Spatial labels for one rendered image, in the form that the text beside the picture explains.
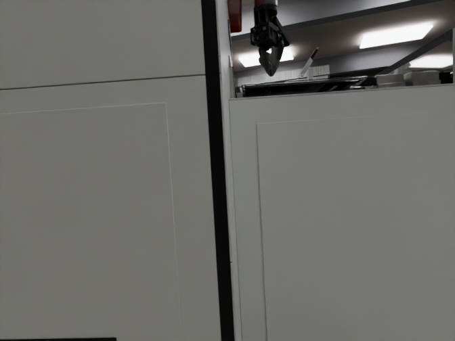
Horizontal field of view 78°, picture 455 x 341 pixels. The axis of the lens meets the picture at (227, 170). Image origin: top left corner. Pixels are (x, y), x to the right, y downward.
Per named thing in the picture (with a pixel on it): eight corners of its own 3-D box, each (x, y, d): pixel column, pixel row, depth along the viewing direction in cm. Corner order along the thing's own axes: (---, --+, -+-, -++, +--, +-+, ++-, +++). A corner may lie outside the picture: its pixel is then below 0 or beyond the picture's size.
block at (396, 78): (376, 84, 85) (376, 74, 85) (372, 87, 88) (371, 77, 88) (404, 82, 84) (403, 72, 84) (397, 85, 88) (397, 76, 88)
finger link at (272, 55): (264, 73, 92) (263, 44, 91) (273, 76, 96) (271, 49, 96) (272, 71, 90) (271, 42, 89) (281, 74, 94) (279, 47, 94)
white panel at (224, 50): (205, 74, 44) (189, -200, 42) (229, 126, 125) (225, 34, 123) (225, 72, 43) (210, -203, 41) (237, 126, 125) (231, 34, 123)
